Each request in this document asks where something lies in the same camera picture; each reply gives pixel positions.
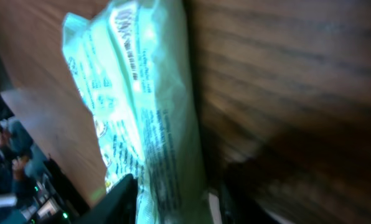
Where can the teal packet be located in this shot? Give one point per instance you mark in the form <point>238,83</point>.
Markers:
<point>130,64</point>

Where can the person in background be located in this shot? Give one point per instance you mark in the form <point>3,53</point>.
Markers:
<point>21,161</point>

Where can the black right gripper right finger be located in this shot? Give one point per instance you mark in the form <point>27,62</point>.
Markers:
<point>235,208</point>

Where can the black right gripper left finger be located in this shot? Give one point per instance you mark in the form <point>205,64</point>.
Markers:
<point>117,207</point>

